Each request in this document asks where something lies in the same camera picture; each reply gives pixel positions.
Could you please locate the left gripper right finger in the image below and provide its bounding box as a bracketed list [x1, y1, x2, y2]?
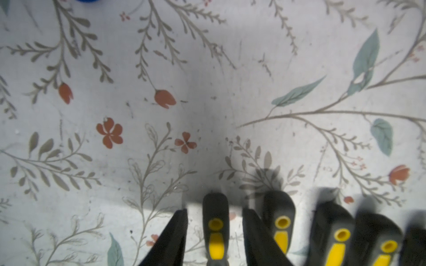
[243, 208, 292, 266]

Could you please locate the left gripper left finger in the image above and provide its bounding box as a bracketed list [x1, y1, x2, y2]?
[139, 209, 188, 266]

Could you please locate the file tool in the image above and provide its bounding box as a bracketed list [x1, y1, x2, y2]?
[262, 191, 296, 254]
[203, 192, 230, 266]
[305, 201, 355, 266]
[346, 212, 403, 266]

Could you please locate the blue marker pen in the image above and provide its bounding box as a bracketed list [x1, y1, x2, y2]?
[77, 0, 98, 3]

